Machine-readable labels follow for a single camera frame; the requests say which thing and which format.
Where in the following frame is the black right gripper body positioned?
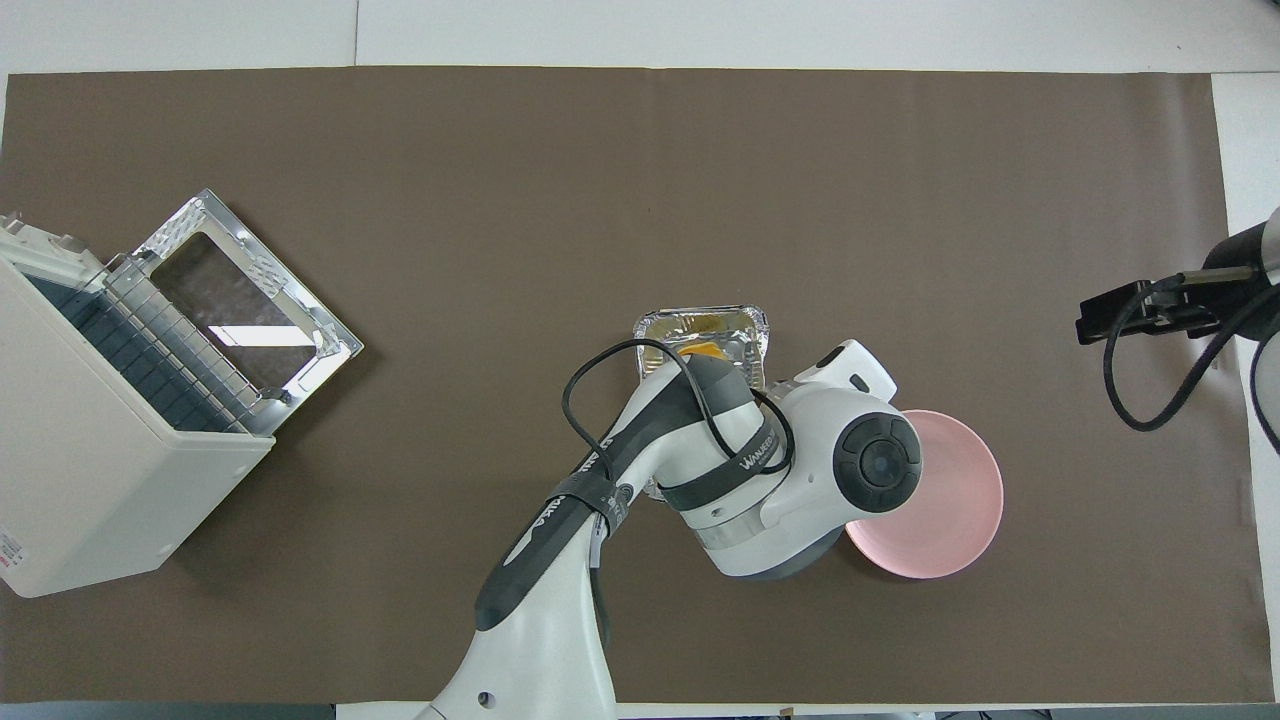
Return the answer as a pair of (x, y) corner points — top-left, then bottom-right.
(1140, 275), (1226, 341)

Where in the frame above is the aluminium foil tray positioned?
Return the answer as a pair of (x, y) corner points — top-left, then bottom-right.
(633, 305), (772, 393)

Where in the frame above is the white toaster oven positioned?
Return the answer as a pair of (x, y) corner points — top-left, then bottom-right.
(0, 210), (277, 599)

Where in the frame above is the pink round plate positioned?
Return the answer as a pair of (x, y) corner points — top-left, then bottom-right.
(845, 409), (1004, 580)

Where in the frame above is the brown table mat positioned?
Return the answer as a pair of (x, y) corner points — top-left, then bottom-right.
(0, 66), (1276, 704)

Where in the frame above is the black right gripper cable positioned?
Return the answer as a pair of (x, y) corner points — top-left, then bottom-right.
(1102, 270), (1280, 433)

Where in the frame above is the thin black cable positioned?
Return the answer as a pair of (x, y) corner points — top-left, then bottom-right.
(1248, 330), (1280, 456)

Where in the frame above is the black printed left arm strap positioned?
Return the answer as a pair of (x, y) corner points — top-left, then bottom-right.
(655, 410), (796, 509)

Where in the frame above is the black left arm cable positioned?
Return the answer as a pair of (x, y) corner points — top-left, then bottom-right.
(560, 338), (798, 646)

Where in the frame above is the narrow black left arm strap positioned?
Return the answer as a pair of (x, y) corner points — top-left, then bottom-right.
(543, 470), (629, 541)

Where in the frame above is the glass oven door metal frame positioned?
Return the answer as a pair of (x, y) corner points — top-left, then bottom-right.
(132, 188), (364, 436)

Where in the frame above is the silver oven wire rack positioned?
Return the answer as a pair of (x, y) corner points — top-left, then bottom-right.
(100, 255), (276, 436)

